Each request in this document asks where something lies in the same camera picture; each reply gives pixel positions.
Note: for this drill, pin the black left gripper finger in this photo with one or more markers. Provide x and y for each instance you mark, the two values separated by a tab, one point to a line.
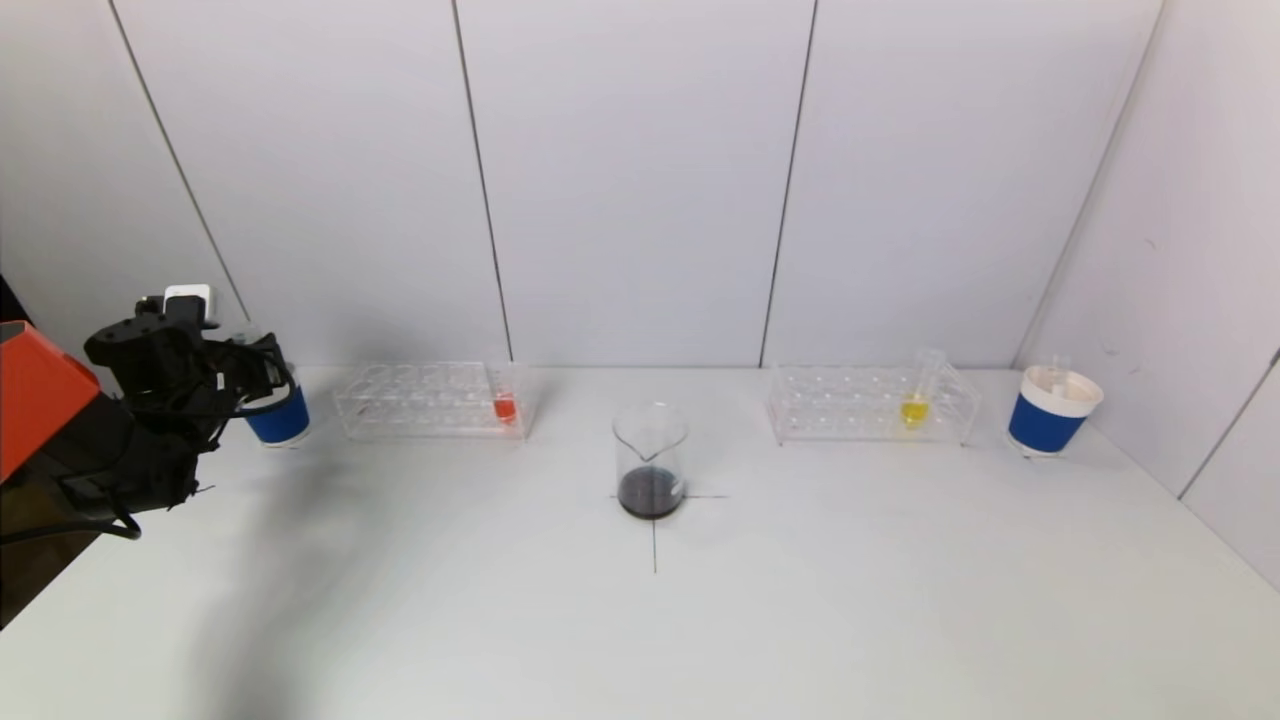
254	393

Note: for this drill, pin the test tube with blue pigment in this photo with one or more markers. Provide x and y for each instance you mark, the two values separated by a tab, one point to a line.
252	335

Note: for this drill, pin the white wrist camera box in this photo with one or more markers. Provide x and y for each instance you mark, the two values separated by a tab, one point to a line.
190	305

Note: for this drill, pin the test tube with orange pigment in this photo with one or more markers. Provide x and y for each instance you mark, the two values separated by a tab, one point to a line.
505	408

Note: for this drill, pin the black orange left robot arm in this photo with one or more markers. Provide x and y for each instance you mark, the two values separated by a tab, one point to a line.
150	450

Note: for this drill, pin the clear acrylic test tube rack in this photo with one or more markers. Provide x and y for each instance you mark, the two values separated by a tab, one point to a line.
860	405
430	405

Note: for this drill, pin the test tube with red pigment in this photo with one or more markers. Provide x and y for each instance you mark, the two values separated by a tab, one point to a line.
1058	372

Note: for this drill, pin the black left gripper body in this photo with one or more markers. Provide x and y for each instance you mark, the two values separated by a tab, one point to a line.
268	372

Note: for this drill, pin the blue white paper cup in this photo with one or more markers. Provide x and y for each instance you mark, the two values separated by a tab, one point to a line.
1040	425
285	425

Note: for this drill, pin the clear glass beaker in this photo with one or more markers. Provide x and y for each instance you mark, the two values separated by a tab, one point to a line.
650	485

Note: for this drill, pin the test tube with yellow pigment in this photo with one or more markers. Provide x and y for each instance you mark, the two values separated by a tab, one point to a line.
913	411

